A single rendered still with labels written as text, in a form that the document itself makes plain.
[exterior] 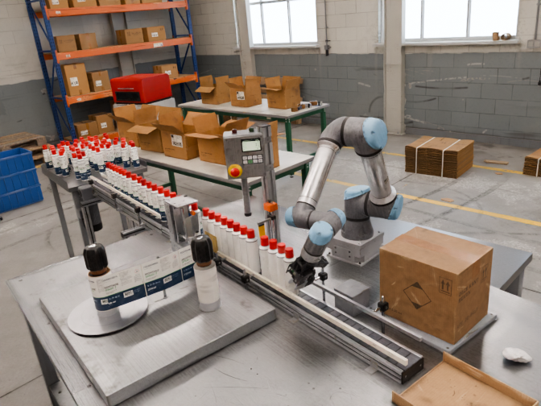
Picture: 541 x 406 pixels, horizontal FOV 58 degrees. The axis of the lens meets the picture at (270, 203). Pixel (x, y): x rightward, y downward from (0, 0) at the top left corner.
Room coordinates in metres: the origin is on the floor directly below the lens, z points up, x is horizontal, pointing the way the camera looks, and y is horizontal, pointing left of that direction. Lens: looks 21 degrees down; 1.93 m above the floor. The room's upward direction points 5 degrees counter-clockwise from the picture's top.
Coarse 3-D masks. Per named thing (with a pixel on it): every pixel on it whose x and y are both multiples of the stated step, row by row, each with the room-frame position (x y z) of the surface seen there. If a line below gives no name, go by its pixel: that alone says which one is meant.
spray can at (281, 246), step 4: (280, 244) 1.74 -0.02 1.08; (284, 244) 1.73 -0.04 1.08; (280, 248) 1.72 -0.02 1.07; (284, 248) 1.73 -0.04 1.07; (280, 252) 1.72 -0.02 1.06; (284, 252) 1.73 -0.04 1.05; (276, 256) 1.73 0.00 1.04; (280, 256) 1.72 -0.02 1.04; (284, 256) 1.72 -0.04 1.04; (276, 260) 1.73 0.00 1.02; (280, 260) 1.72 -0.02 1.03; (280, 264) 1.72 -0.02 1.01; (280, 268) 1.72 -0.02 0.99; (280, 272) 1.72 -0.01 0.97; (280, 276) 1.72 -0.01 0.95; (284, 276) 1.71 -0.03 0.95; (280, 280) 1.72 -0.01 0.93; (284, 280) 1.71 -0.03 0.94; (280, 284) 1.72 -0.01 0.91; (284, 284) 1.71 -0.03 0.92
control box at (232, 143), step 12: (228, 132) 2.05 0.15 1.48; (240, 132) 2.03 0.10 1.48; (228, 144) 1.98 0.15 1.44; (240, 144) 1.98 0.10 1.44; (228, 156) 1.98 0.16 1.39; (240, 156) 1.98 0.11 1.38; (264, 156) 1.99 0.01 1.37; (228, 168) 1.98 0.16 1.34; (240, 168) 1.98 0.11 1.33; (252, 168) 1.99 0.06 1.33; (264, 168) 1.99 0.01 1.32
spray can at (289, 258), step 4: (288, 248) 1.70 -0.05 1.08; (292, 248) 1.69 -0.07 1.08; (288, 252) 1.68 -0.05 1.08; (292, 252) 1.68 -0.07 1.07; (288, 256) 1.68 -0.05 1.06; (292, 256) 1.68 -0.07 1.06; (284, 260) 1.68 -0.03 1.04; (288, 260) 1.67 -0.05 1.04; (292, 260) 1.67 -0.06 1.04; (284, 264) 1.68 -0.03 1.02; (288, 264) 1.67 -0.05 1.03; (284, 268) 1.68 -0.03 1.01; (284, 272) 1.69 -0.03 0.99; (288, 272) 1.67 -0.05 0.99; (288, 276) 1.67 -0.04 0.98; (288, 280) 1.67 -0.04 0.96; (288, 284) 1.67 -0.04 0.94; (292, 284) 1.67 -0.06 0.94; (288, 288) 1.67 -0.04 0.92; (292, 288) 1.67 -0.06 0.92; (292, 292) 1.67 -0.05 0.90; (296, 292) 1.67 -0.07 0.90
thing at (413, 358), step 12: (168, 228) 2.48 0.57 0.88; (228, 264) 2.00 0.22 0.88; (288, 300) 1.65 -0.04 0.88; (312, 300) 1.64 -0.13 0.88; (312, 312) 1.56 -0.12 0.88; (336, 312) 1.55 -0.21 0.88; (348, 324) 1.47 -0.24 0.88; (360, 324) 1.46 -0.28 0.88; (348, 336) 1.40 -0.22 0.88; (372, 336) 1.39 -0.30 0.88; (372, 348) 1.32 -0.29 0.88; (396, 348) 1.31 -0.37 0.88; (408, 360) 1.25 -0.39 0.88
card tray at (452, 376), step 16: (448, 368) 1.25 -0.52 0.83; (464, 368) 1.23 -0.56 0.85; (416, 384) 1.19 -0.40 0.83; (432, 384) 1.19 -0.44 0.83; (448, 384) 1.18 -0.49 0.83; (464, 384) 1.17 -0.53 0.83; (480, 384) 1.17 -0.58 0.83; (496, 384) 1.14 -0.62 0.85; (400, 400) 1.11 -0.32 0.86; (416, 400) 1.13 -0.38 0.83; (432, 400) 1.12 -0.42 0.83; (448, 400) 1.12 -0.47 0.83; (464, 400) 1.11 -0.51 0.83; (480, 400) 1.11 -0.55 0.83; (496, 400) 1.10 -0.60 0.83; (512, 400) 1.09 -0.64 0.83; (528, 400) 1.07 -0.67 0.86
